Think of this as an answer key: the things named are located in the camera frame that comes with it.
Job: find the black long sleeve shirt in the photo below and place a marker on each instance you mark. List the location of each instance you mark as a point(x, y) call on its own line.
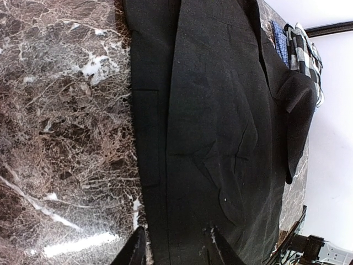
point(220, 125)

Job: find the right black frame post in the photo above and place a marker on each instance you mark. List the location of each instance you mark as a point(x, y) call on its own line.
point(329, 29)

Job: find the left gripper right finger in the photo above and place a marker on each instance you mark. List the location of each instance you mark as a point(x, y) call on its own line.
point(218, 250)

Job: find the blue checked folded shirt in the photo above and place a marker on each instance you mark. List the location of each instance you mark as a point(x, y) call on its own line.
point(280, 40)

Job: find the black white plaid shirt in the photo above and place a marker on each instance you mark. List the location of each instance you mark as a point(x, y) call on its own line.
point(304, 57)

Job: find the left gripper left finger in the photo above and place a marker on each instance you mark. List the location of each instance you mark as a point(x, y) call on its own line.
point(134, 250)

